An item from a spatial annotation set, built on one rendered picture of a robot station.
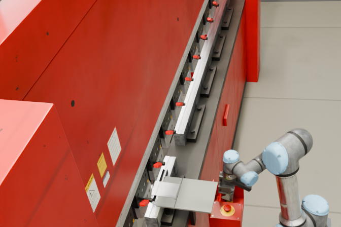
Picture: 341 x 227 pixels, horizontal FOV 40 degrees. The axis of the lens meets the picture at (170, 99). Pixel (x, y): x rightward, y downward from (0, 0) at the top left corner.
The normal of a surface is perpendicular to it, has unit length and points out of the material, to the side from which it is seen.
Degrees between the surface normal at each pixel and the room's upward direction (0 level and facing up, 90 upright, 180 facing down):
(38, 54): 90
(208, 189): 0
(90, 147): 90
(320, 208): 8
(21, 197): 90
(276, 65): 0
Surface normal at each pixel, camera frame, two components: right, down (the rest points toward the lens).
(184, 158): -0.12, -0.77
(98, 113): 0.96, 0.07
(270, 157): -0.82, 0.34
